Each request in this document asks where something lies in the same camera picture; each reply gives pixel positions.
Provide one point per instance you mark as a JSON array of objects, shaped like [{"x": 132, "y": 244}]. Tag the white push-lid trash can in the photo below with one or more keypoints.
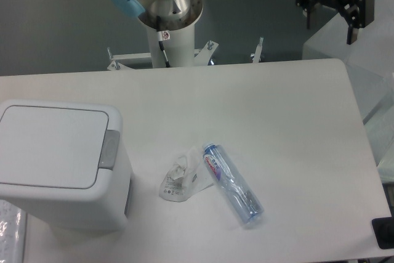
[{"x": 66, "y": 163}]

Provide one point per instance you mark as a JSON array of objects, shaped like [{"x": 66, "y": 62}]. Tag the silver table clamp screw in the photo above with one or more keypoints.
[{"x": 257, "y": 56}]

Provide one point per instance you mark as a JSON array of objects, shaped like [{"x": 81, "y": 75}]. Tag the clear plastic water bottle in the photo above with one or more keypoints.
[{"x": 238, "y": 193}]

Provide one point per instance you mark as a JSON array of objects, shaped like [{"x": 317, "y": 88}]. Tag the crumpled white plastic wrapper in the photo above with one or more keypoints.
[{"x": 187, "y": 176}]

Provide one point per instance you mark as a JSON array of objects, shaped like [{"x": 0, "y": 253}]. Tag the black device at table edge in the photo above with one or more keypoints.
[{"x": 383, "y": 230}]

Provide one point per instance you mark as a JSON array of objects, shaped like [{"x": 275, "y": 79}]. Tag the clear plastic sheet lower left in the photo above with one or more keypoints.
[{"x": 13, "y": 231}]

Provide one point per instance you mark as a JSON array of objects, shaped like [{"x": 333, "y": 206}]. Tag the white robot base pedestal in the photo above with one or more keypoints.
[{"x": 179, "y": 47}]

